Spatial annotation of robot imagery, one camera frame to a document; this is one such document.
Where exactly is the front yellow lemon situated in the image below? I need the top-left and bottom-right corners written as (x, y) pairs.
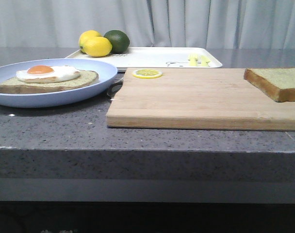
top-left (82, 36), bottom-right (113, 57)

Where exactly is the wooden cutting board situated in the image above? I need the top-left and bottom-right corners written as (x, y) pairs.
top-left (106, 68), bottom-right (295, 131)

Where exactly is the metal cutting board handle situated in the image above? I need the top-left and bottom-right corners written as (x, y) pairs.
top-left (107, 80), bottom-right (123, 98)

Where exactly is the back yellow lemon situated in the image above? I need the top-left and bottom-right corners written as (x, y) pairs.
top-left (78, 30), bottom-right (102, 53)

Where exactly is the yellow plastic knife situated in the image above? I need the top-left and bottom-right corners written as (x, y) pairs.
top-left (200, 55), bottom-right (211, 67)

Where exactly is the green lime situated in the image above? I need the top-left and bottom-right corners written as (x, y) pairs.
top-left (104, 30), bottom-right (130, 54)

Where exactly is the grey curtain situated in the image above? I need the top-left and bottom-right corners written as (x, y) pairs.
top-left (0, 0), bottom-right (295, 49)

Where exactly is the light blue plate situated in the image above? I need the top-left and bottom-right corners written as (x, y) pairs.
top-left (0, 58), bottom-right (117, 108)

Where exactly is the lemon slice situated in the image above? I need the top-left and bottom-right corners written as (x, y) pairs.
top-left (132, 69), bottom-right (163, 79)

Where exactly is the yellow lemon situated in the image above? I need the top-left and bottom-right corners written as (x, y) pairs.
top-left (78, 30), bottom-right (102, 53)
top-left (82, 36), bottom-right (113, 57)

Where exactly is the fried egg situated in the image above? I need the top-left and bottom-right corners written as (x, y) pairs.
top-left (16, 65), bottom-right (80, 83)

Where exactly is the white tray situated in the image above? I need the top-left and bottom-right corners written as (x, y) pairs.
top-left (67, 47), bottom-right (223, 70)

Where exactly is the yellow plastic fork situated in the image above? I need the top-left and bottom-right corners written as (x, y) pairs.
top-left (188, 53), bottom-right (198, 67)

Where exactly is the bread slice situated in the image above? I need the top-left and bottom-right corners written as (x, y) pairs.
top-left (0, 70), bottom-right (98, 94)
top-left (244, 67), bottom-right (295, 102)

